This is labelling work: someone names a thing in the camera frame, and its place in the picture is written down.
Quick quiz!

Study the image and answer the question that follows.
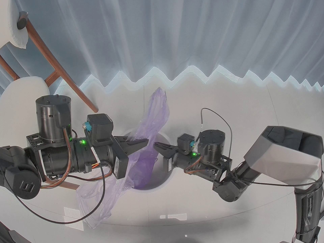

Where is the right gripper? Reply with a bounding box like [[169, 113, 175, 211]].
[[154, 142, 203, 173]]

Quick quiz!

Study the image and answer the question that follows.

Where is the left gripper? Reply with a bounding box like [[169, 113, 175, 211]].
[[72, 135, 149, 180]]

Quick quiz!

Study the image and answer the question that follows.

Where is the purple plastic bag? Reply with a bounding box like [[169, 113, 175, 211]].
[[76, 86, 170, 229]]

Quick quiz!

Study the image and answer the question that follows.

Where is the white trash bin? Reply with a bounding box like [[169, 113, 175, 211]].
[[118, 132, 176, 193]]

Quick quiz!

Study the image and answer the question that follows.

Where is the white cushioned wooden chair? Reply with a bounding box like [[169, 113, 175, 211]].
[[0, 0, 99, 190]]

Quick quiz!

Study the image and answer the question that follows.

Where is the white curtain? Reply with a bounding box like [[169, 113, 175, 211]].
[[0, 0, 324, 93]]

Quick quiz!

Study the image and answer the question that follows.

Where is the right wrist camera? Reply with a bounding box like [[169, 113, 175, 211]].
[[177, 133, 198, 154]]

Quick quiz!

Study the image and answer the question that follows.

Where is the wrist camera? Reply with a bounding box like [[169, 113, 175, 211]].
[[177, 133, 198, 154], [82, 113, 114, 147]]

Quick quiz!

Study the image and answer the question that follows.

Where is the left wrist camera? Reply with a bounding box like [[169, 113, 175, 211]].
[[82, 113, 114, 147]]

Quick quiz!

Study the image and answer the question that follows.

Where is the black cable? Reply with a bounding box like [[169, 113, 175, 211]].
[[5, 160, 107, 225], [199, 108, 233, 161], [233, 170, 324, 187]]

